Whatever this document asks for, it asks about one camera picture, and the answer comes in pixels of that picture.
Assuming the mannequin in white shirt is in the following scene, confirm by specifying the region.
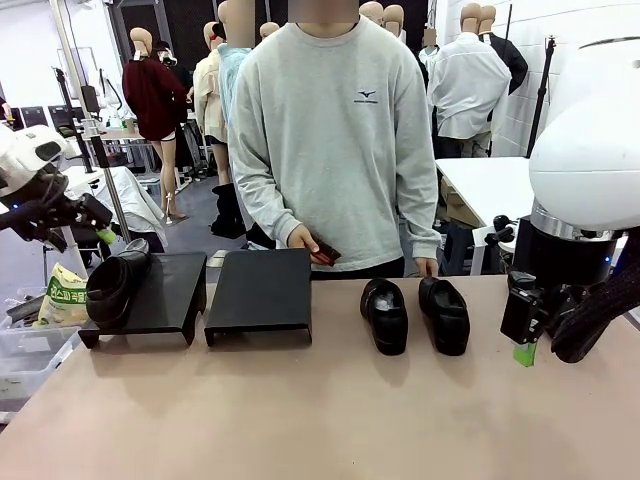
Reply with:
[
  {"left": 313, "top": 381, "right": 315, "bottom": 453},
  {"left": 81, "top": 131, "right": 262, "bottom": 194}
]
[{"left": 427, "top": 2, "right": 514, "bottom": 156}]

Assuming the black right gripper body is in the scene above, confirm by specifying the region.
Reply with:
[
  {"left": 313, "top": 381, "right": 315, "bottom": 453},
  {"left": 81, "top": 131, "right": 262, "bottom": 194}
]
[{"left": 513, "top": 217, "right": 620, "bottom": 301}]

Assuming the black boots pair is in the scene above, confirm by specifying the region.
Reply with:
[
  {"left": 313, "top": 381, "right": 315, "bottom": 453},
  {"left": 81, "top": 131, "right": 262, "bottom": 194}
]
[{"left": 209, "top": 182, "right": 246, "bottom": 239}]

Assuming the background person blurred face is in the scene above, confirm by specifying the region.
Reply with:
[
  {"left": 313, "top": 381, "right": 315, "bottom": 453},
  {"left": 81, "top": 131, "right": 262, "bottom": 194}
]
[{"left": 419, "top": 27, "right": 442, "bottom": 59}]

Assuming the background person with cap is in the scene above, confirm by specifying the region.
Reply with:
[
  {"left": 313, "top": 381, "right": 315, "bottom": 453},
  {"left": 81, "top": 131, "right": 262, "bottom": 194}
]
[{"left": 152, "top": 42, "right": 194, "bottom": 91}]

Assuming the black light stand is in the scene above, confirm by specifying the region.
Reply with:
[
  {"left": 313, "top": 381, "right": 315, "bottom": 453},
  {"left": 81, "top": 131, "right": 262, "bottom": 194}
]
[{"left": 52, "top": 67, "right": 99, "bottom": 174}]

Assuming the mannequin in blue fleece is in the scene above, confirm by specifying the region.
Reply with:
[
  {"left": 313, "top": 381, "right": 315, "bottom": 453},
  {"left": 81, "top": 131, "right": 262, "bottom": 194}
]
[{"left": 218, "top": 0, "right": 276, "bottom": 251}]

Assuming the mannequin in beige jacket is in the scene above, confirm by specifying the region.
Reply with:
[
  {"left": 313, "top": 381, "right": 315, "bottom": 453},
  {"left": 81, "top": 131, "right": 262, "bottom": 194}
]
[{"left": 192, "top": 22, "right": 234, "bottom": 186}]

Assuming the mannequin in maroon sweater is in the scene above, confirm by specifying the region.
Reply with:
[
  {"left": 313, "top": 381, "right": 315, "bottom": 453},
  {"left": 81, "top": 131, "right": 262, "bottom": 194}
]
[{"left": 122, "top": 27, "right": 189, "bottom": 221}]

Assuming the black shoe with white stuffing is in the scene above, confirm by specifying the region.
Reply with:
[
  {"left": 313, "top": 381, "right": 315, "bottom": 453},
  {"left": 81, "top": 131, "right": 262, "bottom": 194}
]
[{"left": 360, "top": 277, "right": 409, "bottom": 357}]

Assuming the brown shoe brush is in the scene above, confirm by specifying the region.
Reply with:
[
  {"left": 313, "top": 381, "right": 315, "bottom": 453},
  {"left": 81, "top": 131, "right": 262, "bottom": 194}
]
[{"left": 309, "top": 242, "right": 343, "bottom": 265}]

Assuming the person's right forearm grey sleeve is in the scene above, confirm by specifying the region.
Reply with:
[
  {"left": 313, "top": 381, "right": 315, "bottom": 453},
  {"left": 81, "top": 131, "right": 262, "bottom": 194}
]
[{"left": 233, "top": 164, "right": 307, "bottom": 247}]

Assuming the black office chair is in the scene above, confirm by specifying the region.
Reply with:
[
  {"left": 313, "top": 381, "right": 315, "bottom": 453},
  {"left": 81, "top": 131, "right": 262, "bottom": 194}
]
[
  {"left": 20, "top": 105, "right": 54, "bottom": 139},
  {"left": 48, "top": 104, "right": 77, "bottom": 140}
]

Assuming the bare beige mannequin head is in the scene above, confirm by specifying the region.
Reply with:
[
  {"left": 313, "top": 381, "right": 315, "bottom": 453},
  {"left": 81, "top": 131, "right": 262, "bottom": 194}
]
[
  {"left": 358, "top": 1, "right": 385, "bottom": 26},
  {"left": 382, "top": 4, "right": 406, "bottom": 39}
]

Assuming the aluminium frame post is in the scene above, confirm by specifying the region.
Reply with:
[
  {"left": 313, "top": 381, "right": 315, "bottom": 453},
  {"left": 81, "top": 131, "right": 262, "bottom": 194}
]
[{"left": 49, "top": 0, "right": 136, "bottom": 245}]

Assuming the person's right hand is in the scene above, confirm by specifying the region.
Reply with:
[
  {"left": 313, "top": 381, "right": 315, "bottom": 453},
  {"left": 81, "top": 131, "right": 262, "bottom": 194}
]
[{"left": 287, "top": 225, "right": 322, "bottom": 254}]

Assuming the person in grey sweatshirt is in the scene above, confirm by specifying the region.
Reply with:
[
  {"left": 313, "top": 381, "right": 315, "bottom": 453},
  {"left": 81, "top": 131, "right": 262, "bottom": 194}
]
[{"left": 228, "top": 0, "right": 442, "bottom": 280}]

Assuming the black tripod with camera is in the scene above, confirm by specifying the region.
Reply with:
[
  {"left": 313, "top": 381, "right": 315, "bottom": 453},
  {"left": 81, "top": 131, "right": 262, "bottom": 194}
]
[{"left": 525, "top": 34, "right": 559, "bottom": 159}]

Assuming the white work table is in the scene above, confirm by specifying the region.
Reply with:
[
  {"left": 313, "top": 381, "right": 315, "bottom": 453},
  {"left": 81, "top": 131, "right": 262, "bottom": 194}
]
[{"left": 434, "top": 156, "right": 534, "bottom": 276}]

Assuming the clear plastic bin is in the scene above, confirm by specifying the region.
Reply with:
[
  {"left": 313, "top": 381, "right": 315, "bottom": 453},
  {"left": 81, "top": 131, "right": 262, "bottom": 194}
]
[{"left": 0, "top": 314, "right": 84, "bottom": 401}]

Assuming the black leather shoe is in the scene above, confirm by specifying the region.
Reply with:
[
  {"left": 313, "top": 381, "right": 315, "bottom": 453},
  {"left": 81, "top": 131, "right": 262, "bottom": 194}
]
[
  {"left": 85, "top": 238, "right": 153, "bottom": 331},
  {"left": 418, "top": 276, "right": 471, "bottom": 357}
]

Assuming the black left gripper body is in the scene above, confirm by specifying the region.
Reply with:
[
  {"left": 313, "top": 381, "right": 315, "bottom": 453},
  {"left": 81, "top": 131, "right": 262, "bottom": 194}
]
[{"left": 0, "top": 197, "right": 81, "bottom": 240}]

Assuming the person's left forearm grey sleeve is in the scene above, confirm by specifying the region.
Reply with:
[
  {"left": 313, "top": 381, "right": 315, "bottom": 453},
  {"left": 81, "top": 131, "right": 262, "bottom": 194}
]
[{"left": 398, "top": 174, "right": 442, "bottom": 261}]

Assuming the white draped cloth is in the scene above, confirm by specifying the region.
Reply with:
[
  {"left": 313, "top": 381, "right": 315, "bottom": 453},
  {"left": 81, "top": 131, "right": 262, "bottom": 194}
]
[{"left": 62, "top": 166, "right": 169, "bottom": 251}]

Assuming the black shoe stand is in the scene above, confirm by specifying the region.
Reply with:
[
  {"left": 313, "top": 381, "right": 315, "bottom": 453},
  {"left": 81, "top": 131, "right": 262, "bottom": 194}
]
[
  {"left": 203, "top": 248, "right": 314, "bottom": 347},
  {"left": 78, "top": 252, "right": 209, "bottom": 350}
]

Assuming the mannequin in black jacket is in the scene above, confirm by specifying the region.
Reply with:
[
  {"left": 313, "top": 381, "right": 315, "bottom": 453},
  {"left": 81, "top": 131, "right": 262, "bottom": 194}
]
[{"left": 479, "top": 4, "right": 530, "bottom": 96}]

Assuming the yellow green snack bag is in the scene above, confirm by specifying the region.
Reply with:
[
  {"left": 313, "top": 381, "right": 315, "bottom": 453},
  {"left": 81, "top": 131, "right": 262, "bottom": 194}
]
[{"left": 33, "top": 262, "right": 92, "bottom": 329}]

